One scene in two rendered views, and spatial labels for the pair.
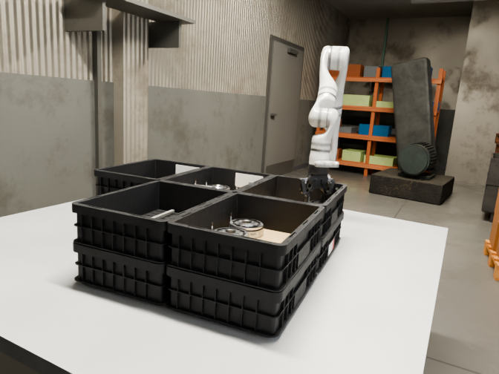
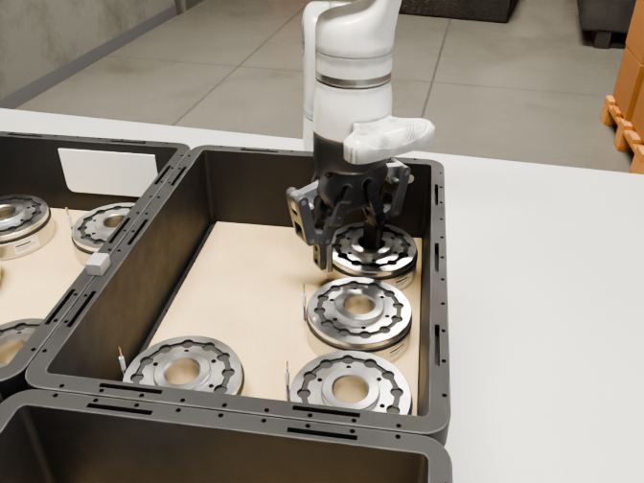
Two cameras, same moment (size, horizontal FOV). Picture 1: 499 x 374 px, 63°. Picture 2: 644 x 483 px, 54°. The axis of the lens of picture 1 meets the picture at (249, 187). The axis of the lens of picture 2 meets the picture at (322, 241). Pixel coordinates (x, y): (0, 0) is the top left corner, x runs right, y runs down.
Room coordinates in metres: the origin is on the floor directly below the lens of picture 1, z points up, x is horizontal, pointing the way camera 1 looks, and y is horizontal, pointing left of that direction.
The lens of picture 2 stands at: (0.94, -0.09, 1.25)
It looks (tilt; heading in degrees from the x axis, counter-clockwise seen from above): 34 degrees down; 347
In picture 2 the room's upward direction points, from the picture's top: straight up
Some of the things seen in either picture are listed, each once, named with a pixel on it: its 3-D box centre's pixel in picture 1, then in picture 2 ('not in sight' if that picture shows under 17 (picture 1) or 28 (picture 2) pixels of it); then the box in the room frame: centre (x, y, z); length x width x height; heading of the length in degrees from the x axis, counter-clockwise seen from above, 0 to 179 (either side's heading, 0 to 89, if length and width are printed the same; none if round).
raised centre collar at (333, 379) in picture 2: not in sight; (350, 390); (1.29, -0.20, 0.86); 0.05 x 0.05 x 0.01
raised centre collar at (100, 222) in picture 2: not in sight; (116, 222); (1.60, 0.00, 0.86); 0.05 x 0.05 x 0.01
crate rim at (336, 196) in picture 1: (295, 191); (283, 254); (1.42, -0.17, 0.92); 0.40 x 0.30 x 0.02; 158
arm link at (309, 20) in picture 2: not in sight; (333, 64); (1.81, -0.32, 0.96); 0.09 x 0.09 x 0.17; 77
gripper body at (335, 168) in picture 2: (317, 175); (351, 166); (1.48, -0.25, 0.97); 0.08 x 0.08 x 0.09
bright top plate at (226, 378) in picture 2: not in sight; (183, 377); (1.34, -0.06, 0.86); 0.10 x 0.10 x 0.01
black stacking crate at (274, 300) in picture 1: (250, 272); not in sight; (1.05, -0.02, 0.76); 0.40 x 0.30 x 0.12; 158
